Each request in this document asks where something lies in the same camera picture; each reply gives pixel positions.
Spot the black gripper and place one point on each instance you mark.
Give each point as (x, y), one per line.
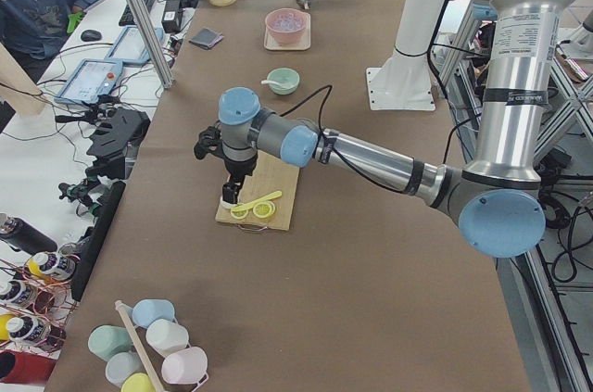
(238, 170)

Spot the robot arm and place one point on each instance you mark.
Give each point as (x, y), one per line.
(493, 198)

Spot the pile of clear ice cubes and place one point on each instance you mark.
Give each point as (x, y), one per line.
(287, 22)

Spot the pink bowl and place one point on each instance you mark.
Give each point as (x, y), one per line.
(285, 37)

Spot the mint green bowl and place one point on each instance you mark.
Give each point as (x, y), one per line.
(286, 75)

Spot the lemon slice under knife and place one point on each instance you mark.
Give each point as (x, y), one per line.
(239, 214)

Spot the bamboo cutting board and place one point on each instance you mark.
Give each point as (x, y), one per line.
(271, 174)

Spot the yellow plastic knife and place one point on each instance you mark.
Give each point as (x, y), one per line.
(251, 204)

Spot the cream rectangular tray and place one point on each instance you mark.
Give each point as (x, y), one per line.
(302, 44)

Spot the grey folded cloth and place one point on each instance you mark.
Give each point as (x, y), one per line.
(206, 38)

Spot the light blue cup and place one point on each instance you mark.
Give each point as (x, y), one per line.
(146, 311)

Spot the white cup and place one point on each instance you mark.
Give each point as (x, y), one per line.
(166, 337)

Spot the wooden cup rack stick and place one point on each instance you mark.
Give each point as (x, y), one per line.
(122, 310)

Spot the far teach pendant tablet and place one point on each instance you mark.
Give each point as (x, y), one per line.
(129, 48)

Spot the teach pendant tablet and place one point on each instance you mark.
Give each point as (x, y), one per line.
(91, 80)
(129, 48)

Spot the near teach pendant tablet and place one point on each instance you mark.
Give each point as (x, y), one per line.
(91, 80)

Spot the pink cup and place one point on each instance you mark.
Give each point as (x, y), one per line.
(185, 367)

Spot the mint green cup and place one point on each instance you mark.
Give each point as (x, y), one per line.
(106, 341)

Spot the black computer mouse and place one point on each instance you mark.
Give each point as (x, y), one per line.
(91, 36)

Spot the grey blue cup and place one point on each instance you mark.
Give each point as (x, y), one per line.
(121, 366)

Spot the yellow cup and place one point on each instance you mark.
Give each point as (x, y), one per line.
(138, 382)

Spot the black thermos bottle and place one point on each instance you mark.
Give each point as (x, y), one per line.
(21, 236)

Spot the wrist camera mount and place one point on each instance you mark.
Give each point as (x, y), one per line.
(209, 143)

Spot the aluminium frame post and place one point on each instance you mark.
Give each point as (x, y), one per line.
(144, 25)

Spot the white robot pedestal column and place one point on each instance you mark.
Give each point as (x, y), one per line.
(404, 81)

